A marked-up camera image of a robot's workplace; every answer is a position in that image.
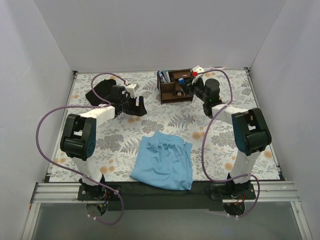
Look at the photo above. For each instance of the light blue shorts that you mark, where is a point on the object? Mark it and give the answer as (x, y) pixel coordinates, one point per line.
(164, 161)

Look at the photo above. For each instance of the black folded cloth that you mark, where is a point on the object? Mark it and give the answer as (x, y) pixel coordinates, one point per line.
(103, 90)

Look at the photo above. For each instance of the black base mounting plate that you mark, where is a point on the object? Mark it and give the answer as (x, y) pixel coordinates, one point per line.
(203, 195)

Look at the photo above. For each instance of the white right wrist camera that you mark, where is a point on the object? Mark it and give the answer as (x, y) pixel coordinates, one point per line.
(196, 73)

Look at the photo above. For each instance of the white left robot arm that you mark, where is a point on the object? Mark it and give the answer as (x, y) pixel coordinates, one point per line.
(79, 135)

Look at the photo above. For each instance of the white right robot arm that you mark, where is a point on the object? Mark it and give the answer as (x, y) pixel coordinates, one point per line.
(250, 130)

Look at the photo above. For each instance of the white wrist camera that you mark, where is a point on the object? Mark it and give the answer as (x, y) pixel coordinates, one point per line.
(196, 73)
(132, 89)

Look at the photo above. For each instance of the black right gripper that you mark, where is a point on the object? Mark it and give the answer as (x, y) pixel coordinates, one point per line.
(190, 85)

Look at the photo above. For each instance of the aluminium frame rail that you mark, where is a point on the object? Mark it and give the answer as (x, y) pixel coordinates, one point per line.
(54, 212)

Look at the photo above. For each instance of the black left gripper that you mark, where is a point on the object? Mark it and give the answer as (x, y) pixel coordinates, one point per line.
(130, 105)

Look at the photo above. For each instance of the brown wooden desk organizer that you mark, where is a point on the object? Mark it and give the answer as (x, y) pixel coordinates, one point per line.
(168, 91)

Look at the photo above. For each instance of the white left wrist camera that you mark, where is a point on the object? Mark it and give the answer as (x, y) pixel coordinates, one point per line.
(132, 89)

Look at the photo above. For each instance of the floral tablecloth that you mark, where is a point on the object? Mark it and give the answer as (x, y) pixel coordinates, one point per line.
(123, 141)

